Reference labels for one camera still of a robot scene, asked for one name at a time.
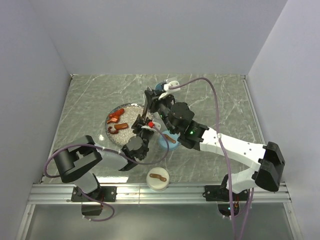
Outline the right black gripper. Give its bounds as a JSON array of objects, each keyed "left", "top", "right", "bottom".
[{"left": 145, "top": 89, "right": 177, "bottom": 135}]

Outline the white lid brown handle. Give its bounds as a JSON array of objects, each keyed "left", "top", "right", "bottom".
[{"left": 146, "top": 167, "right": 170, "bottom": 192}]

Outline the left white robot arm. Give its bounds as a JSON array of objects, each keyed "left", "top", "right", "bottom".
[{"left": 48, "top": 103, "right": 154, "bottom": 201}]

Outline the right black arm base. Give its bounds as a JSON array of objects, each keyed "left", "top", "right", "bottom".
[{"left": 202, "top": 185, "right": 250, "bottom": 217}]

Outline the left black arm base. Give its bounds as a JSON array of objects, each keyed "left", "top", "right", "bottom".
[{"left": 70, "top": 186, "right": 117, "bottom": 217}]

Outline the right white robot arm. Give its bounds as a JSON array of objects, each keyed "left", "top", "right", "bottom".
[{"left": 144, "top": 89, "right": 285, "bottom": 200}]

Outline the blue cylindrical container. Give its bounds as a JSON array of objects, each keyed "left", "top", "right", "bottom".
[{"left": 154, "top": 82, "right": 163, "bottom": 91}]

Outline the speckled grey plate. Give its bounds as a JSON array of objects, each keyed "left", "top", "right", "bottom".
[{"left": 105, "top": 103, "right": 144, "bottom": 147}]

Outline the brown sausage toy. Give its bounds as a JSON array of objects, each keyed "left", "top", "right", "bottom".
[{"left": 107, "top": 123, "right": 129, "bottom": 135}]

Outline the red sausage toy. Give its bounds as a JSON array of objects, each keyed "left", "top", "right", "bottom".
[{"left": 106, "top": 108, "right": 125, "bottom": 124}]

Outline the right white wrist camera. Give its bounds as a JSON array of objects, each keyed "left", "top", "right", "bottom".
[{"left": 159, "top": 77, "right": 181, "bottom": 99}]

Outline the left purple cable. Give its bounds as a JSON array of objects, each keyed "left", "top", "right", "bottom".
[{"left": 43, "top": 124, "right": 171, "bottom": 222}]

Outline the blue lid brown handle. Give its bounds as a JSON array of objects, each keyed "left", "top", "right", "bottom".
[{"left": 158, "top": 130, "right": 180, "bottom": 151}]

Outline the aluminium right side rail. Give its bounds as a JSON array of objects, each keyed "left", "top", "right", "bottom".
[{"left": 240, "top": 74, "right": 279, "bottom": 183}]

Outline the aluminium rail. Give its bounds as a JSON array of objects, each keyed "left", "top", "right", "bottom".
[
  {"left": 27, "top": 182, "right": 292, "bottom": 205},
  {"left": 240, "top": 74, "right": 279, "bottom": 183}
]

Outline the aluminium front rail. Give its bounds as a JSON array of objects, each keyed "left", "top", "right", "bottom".
[{"left": 27, "top": 182, "right": 292, "bottom": 205}]

